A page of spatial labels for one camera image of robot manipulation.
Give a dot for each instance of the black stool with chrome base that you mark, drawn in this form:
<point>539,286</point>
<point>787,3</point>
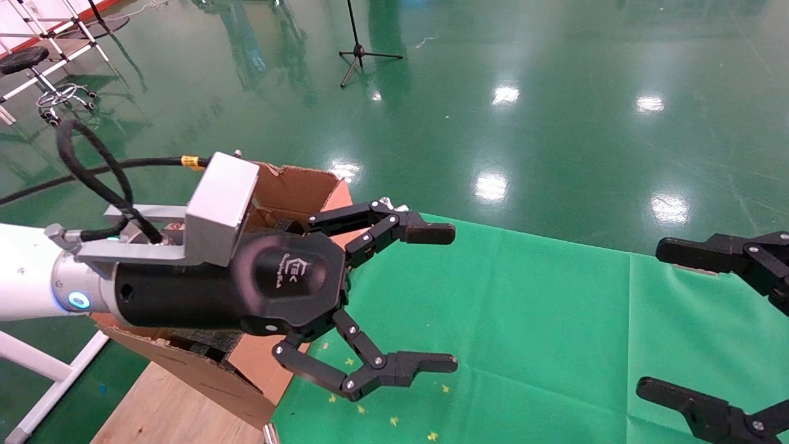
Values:
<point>21,60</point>

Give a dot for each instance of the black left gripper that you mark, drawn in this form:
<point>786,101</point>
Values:
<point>277,280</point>

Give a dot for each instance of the silver metal binder clip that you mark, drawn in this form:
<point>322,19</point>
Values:
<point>386,201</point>

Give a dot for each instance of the white tube rack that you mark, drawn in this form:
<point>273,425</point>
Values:
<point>74,55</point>

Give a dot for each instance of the large open cardboard carton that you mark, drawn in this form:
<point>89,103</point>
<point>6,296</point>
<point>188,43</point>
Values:
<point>203,379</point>

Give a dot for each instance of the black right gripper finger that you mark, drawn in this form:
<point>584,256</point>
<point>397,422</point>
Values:
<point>721,253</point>
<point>709,416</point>

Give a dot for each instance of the green table cloth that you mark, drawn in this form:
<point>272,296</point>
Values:
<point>555,339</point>

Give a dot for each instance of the white metal frame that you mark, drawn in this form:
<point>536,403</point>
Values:
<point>31,359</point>

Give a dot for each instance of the black tripod stand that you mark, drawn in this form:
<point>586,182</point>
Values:
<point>360,52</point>

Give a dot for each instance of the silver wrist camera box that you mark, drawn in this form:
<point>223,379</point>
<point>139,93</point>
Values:
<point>222,197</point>

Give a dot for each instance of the black foam insert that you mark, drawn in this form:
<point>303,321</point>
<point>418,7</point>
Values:
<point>203,345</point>
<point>290,227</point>

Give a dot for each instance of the black round base stand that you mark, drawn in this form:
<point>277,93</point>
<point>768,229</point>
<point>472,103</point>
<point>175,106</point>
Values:
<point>114,24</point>

